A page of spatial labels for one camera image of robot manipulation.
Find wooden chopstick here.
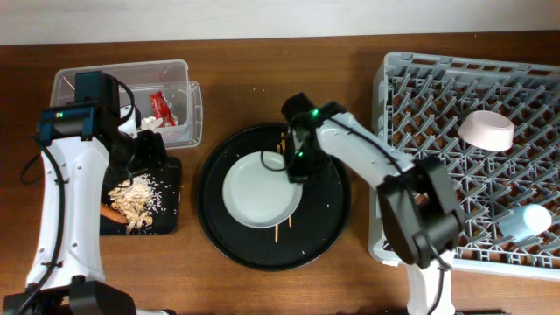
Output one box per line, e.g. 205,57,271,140
275,144,282,243
279,132,292,228

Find white tissue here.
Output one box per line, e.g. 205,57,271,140
139,116,163,131

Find nut shell scraps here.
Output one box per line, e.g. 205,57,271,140
107,174,166,235

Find red snack wrapper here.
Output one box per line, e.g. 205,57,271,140
150,91,179,128

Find grey plate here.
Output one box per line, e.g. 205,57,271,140
222,151,303,228

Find orange carrot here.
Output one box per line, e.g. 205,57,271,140
101,204,129,224

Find pink bowl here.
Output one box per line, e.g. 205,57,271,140
458,110,515,151

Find blue plastic cup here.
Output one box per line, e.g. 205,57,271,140
498,204,552,242

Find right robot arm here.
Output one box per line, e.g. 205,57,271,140
281,93,466,314

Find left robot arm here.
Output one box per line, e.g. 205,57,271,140
3,71,167,314

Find grey dishwasher rack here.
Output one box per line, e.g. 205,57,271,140
372,52,559,281

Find black rectangular tray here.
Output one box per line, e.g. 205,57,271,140
100,157,182,235

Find round black serving tray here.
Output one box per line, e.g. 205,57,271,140
196,123,351,271

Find clear plastic bin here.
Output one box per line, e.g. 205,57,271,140
50,59,203,150

